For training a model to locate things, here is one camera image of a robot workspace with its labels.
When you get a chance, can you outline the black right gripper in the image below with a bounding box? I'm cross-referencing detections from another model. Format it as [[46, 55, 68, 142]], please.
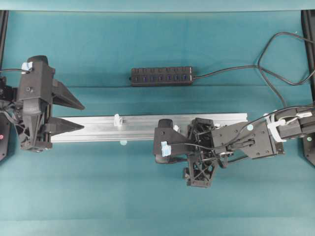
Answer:
[[183, 118, 228, 188]]

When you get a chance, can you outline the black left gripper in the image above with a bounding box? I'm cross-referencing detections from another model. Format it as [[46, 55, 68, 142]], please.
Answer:
[[14, 79, 85, 152]]

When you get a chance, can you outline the black USB cable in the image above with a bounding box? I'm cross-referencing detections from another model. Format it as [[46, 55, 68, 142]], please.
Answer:
[[191, 32, 315, 109]]

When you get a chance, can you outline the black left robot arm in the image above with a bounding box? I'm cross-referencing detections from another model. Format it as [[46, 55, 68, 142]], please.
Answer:
[[0, 77, 84, 159]]

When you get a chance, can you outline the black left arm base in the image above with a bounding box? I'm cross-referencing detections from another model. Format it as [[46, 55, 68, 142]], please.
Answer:
[[0, 114, 11, 161]]

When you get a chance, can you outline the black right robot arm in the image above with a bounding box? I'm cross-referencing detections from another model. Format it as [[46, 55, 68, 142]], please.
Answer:
[[183, 105, 315, 188]]

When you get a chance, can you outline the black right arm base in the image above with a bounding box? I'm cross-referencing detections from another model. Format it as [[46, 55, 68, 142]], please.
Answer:
[[299, 132, 315, 167]]

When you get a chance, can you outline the black USB hub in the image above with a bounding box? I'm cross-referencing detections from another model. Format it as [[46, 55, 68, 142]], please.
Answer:
[[130, 66, 193, 87]]

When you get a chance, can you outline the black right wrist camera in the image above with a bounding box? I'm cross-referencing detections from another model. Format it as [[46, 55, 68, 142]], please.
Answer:
[[153, 119, 192, 164]]

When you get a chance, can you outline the silver aluminium rail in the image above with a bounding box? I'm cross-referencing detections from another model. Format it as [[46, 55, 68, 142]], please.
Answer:
[[51, 113, 248, 143]]

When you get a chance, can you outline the black left frame post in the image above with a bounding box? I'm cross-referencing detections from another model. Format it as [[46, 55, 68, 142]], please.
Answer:
[[0, 10, 9, 67]]

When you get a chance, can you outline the black frame post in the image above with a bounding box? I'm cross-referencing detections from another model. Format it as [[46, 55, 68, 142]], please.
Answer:
[[0, 10, 9, 67], [301, 10, 315, 104]]

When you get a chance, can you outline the black right frame post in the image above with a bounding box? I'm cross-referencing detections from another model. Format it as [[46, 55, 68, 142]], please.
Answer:
[[301, 10, 315, 104]]

